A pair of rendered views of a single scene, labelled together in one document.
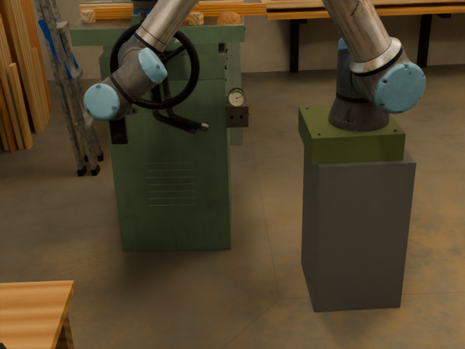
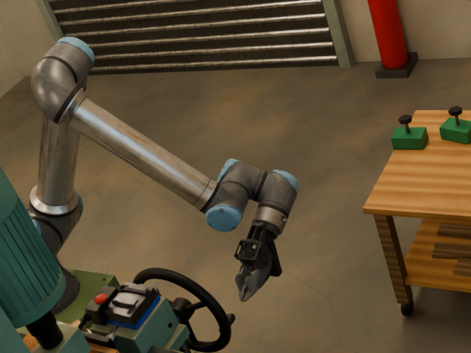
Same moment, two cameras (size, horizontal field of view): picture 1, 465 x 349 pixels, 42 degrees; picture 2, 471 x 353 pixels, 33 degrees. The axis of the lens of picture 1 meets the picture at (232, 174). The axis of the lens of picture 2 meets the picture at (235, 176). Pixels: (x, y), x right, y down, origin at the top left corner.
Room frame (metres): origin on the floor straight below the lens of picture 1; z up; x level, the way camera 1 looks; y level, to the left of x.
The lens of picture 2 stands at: (2.93, 1.45, 2.11)
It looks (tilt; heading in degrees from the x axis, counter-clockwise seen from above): 32 degrees down; 221
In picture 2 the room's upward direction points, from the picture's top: 21 degrees counter-clockwise
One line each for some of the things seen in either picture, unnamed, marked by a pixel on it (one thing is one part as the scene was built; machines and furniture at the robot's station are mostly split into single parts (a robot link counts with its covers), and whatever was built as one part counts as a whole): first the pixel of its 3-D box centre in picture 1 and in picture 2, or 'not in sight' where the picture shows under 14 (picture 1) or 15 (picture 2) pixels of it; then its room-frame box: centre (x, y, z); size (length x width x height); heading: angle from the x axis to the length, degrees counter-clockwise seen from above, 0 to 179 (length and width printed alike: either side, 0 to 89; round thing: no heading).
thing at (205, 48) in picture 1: (163, 43); not in sight; (2.20, 0.23, 0.82); 0.40 x 0.21 x 0.04; 89
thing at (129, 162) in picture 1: (176, 142); not in sight; (2.39, 0.23, 0.36); 0.58 x 0.45 x 0.71; 179
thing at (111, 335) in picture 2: not in sight; (109, 340); (2.15, 0.24, 0.95); 0.09 x 0.07 x 0.09; 89
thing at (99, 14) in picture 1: (180, 11); not in sight; (2.26, 0.17, 0.92); 0.62 x 0.02 x 0.04; 89
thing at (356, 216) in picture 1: (351, 219); not in sight; (1.84, -0.41, 0.28); 0.30 x 0.30 x 0.55; 2
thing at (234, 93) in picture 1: (236, 99); not in sight; (2.05, -0.02, 0.65); 0.06 x 0.04 x 0.08; 89
